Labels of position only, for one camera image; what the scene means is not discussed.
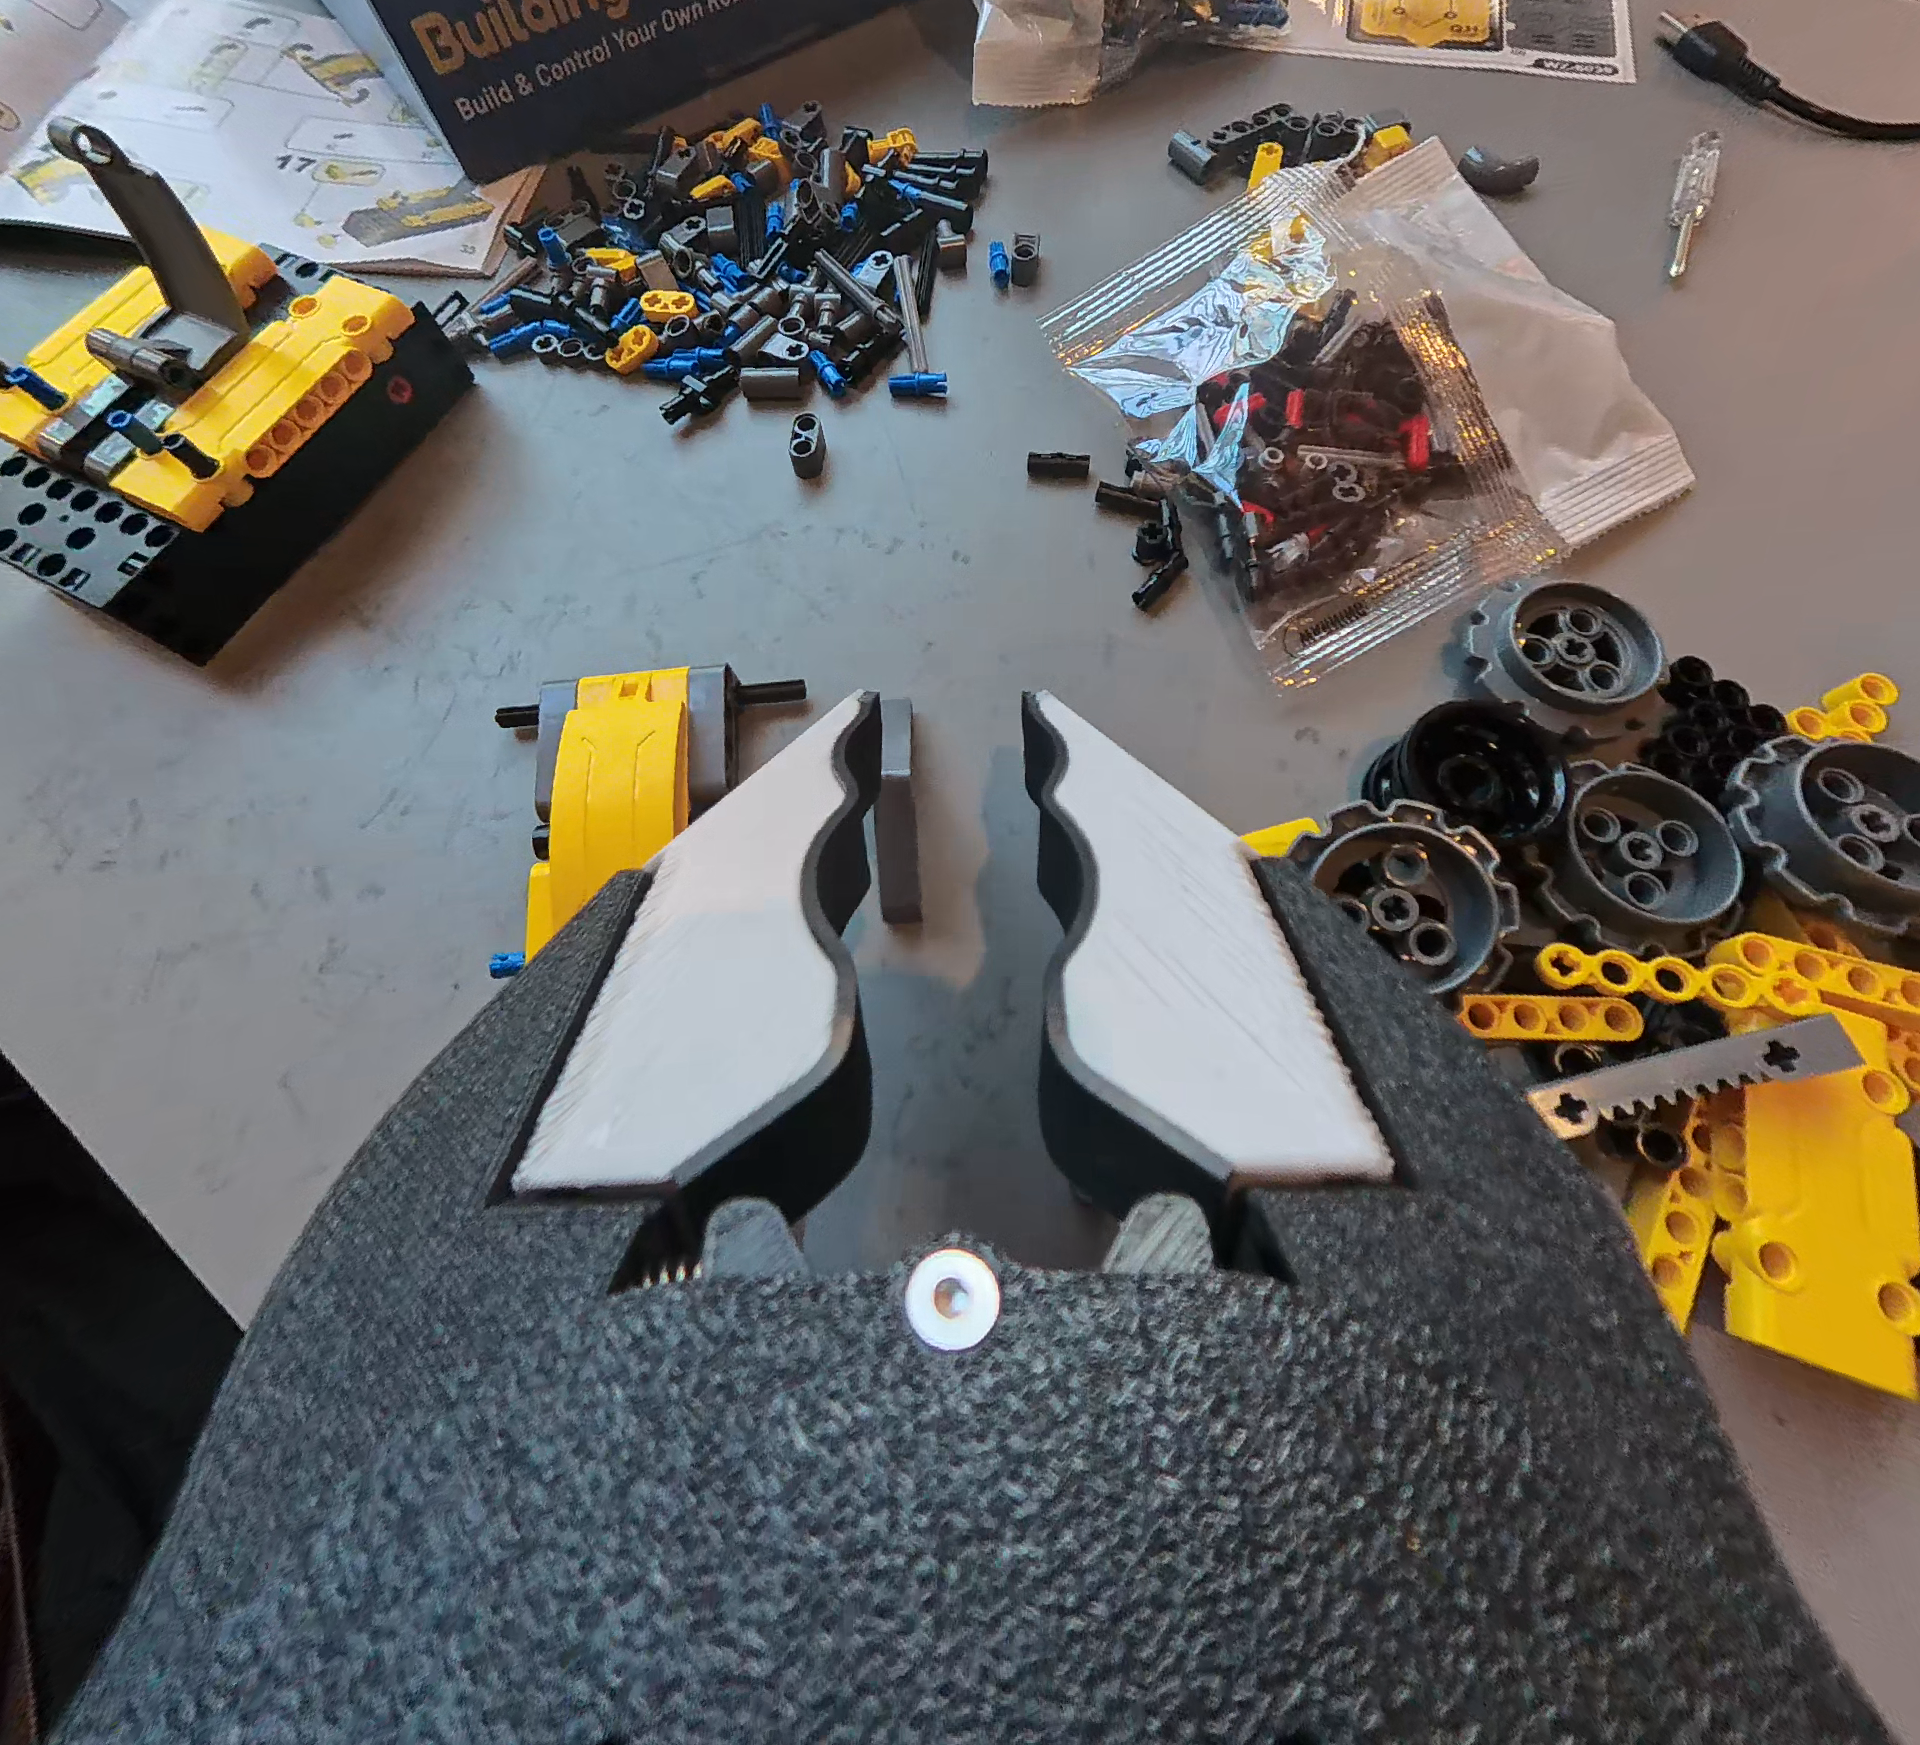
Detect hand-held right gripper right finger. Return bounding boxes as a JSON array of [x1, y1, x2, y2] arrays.
[[1018, 690, 1399, 1222]]

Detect small clear handled tool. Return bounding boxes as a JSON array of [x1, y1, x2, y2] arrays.
[[1665, 126, 1728, 285]]

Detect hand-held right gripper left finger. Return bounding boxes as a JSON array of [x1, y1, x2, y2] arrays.
[[510, 693, 886, 1222]]

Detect yellow black brick vehicle model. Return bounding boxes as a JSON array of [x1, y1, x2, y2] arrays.
[[0, 115, 479, 671]]

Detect black cable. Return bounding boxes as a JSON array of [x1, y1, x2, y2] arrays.
[[1656, 7, 1920, 144]]

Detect person's black trousers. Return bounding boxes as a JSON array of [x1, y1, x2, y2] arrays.
[[0, 1024, 277, 1745]]

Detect bag of red black parts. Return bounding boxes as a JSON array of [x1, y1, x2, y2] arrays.
[[1043, 138, 1699, 693]]

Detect dark grey straight beam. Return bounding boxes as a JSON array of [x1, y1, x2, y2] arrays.
[[871, 693, 932, 930]]

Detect building instruction booklet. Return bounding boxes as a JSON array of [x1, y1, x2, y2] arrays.
[[0, 0, 546, 282]]

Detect pile of small bricks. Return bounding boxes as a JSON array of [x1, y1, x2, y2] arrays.
[[465, 103, 1002, 429]]

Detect cluster of yellow bricks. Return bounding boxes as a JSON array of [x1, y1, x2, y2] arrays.
[[1163, 99, 1543, 207]]

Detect pile of wheels and beams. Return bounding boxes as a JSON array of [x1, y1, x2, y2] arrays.
[[1242, 575, 1920, 1405]]

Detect yellow brick panel piece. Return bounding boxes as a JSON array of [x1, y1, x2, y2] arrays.
[[489, 660, 816, 984]]

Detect grey desk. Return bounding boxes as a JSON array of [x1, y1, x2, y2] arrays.
[[0, 0, 1920, 1722]]

